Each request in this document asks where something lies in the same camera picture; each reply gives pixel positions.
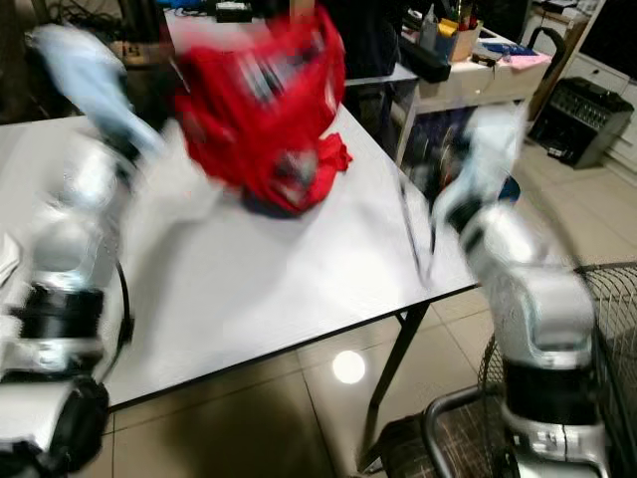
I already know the red cloth garment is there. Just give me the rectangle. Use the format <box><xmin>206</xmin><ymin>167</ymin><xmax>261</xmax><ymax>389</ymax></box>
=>
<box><xmin>169</xmin><ymin>5</ymin><xmax>354</xmax><ymax>218</ymax></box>

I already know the thin dark clothes hanger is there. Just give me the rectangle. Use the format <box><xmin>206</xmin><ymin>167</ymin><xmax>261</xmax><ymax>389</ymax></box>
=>
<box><xmin>393</xmin><ymin>174</ymin><xmax>439</xmax><ymax>290</ymax></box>

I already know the white table with black legs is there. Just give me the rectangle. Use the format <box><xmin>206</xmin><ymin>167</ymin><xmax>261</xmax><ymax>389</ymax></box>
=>
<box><xmin>0</xmin><ymin>105</ymin><xmax>479</xmax><ymax>474</ymax></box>

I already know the black box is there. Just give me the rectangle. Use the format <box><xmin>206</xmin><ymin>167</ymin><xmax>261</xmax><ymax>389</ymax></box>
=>
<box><xmin>398</xmin><ymin>35</ymin><xmax>459</xmax><ymax>83</ymax></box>

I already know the white desk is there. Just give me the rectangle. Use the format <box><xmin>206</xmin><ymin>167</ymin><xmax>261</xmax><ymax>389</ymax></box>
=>
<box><xmin>343</xmin><ymin>40</ymin><xmax>558</xmax><ymax>170</ymax></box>

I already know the brown pen holder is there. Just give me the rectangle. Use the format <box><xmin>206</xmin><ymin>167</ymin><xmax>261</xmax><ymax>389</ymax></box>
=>
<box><xmin>443</xmin><ymin>15</ymin><xmax>484</xmax><ymax>63</ymax></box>

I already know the pink flat item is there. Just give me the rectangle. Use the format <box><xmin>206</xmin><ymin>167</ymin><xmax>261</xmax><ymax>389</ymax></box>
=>
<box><xmin>498</xmin><ymin>50</ymin><xmax>553</xmax><ymax>69</ymax></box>

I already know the black floor device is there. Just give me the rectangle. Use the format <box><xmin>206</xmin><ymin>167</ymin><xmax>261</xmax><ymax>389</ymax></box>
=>
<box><xmin>528</xmin><ymin>78</ymin><xmax>620</xmax><ymax>168</ymax></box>

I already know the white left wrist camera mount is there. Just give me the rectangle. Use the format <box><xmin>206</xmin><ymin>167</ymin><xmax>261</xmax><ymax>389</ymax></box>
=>
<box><xmin>30</xmin><ymin>22</ymin><xmax>160</xmax><ymax>160</ymax></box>

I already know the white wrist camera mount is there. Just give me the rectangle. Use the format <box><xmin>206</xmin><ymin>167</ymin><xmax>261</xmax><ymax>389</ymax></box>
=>
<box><xmin>443</xmin><ymin>100</ymin><xmax>529</xmax><ymax>215</ymax></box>
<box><xmin>30</xmin><ymin>22</ymin><xmax>160</xmax><ymax>160</ymax></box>

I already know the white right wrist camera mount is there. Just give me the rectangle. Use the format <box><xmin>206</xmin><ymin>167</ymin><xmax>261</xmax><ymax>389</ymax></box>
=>
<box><xmin>443</xmin><ymin>100</ymin><xmax>529</xmax><ymax>215</ymax></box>

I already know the black wire fan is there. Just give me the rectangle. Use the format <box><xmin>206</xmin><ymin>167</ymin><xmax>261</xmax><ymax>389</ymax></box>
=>
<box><xmin>378</xmin><ymin>261</ymin><xmax>637</xmax><ymax>478</ymax></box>

